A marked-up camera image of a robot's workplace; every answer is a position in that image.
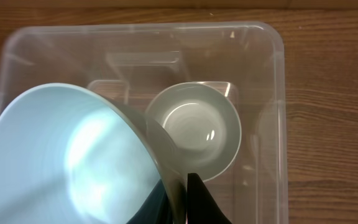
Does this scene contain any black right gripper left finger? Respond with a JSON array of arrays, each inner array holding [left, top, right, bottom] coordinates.
[[127, 180, 170, 224]]

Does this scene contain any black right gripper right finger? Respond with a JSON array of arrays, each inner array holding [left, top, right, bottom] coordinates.
[[187, 173, 231, 224]]

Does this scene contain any light blue bowl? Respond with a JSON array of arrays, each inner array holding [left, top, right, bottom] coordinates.
[[0, 83, 186, 224]]

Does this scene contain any clear plastic storage bin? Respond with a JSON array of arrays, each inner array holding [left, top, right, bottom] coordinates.
[[0, 22, 288, 223]]

